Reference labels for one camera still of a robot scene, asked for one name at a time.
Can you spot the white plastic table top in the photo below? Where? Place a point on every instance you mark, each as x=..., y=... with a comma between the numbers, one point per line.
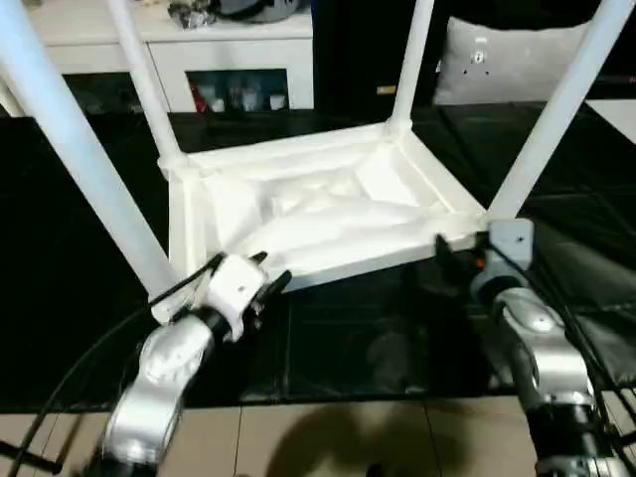
x=323, y=199

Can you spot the black work mat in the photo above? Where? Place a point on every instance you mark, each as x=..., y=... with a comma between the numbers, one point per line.
x=74, y=223

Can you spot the grey cushion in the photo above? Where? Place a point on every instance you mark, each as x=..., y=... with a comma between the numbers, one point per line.
x=507, y=64

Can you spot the white flat board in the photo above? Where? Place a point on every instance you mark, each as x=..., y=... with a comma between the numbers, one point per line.
x=616, y=116

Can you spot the white glass-door cabinet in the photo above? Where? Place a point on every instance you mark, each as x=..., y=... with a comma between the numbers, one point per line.
x=223, y=49

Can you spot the black television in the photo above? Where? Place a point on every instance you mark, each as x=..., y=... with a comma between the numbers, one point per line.
x=618, y=87

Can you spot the black furniture with yellow label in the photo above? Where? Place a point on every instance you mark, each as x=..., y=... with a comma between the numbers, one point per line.
x=363, y=49

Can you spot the grey round cooker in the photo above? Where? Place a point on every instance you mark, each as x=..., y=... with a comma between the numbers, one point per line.
x=263, y=10

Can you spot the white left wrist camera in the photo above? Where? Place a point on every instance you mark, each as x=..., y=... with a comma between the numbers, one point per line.
x=233, y=288

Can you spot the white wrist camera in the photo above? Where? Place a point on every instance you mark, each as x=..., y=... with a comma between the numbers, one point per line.
x=512, y=241
x=233, y=288

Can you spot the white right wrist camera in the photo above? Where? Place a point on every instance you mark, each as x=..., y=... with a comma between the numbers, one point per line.
x=512, y=241

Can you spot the black metal frame bar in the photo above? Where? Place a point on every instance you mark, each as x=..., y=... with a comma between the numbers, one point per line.
x=30, y=456

